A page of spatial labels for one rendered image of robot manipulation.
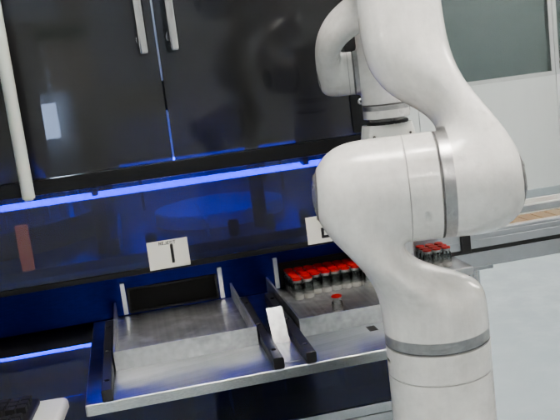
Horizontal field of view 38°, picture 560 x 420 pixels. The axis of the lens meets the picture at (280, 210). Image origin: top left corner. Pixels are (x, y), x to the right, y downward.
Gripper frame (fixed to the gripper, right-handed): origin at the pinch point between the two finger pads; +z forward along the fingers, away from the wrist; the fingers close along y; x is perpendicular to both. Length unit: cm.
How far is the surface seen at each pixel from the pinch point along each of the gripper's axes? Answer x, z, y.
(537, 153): -487, 70, -289
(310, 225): -28.0, 6.9, 10.2
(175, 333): -17, 22, 42
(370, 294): -19.9, 22.0, 0.9
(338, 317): -2.1, 19.7, 12.5
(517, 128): -487, 47, -273
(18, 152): -21, -17, 66
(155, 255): -28, 8, 44
